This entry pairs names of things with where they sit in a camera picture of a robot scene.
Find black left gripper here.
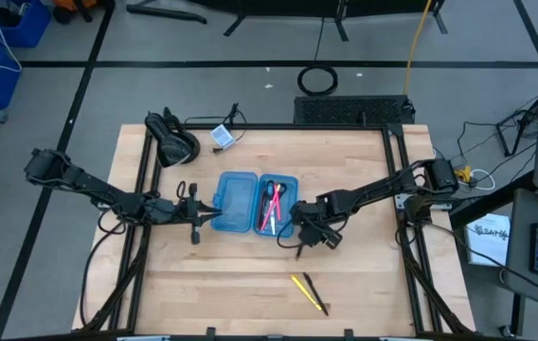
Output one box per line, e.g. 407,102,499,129
153,182,224,246

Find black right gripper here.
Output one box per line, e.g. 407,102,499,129
289,198,345,251

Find blue translucent plastic supply box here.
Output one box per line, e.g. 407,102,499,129
209,170,300,240

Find long pink pencil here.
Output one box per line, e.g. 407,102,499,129
259,183,282,234

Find black-handled scissors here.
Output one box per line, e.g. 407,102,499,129
264,180,288,237

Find yellow pen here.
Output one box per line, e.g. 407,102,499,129
289,274,324,313

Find slim black pen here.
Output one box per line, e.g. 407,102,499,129
302,271,331,317

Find small white printed box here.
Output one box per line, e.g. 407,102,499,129
209,124,238,151

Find black vented computer case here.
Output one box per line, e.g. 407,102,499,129
292,94,417,126

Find white printed paper booklet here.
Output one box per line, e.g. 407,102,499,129
465,212,511,268

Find black desk crossbar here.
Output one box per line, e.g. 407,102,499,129
448,170,535,229

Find black partition screen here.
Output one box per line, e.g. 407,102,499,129
125,0,449,44

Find orange and black bag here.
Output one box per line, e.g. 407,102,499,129
50,0,117,24

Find black aluminium table frame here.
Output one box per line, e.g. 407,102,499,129
72,121,478,338

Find black lamp cable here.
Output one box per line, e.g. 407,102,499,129
182,101,247,155

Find coiled black cable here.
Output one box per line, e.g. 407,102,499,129
296,64,340,98

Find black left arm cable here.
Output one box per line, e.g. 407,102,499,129
79,220,126,328

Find yellow hanging cable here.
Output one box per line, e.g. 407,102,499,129
401,0,435,96

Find black cable bundle with stand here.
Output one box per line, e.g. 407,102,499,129
495,94,538,157

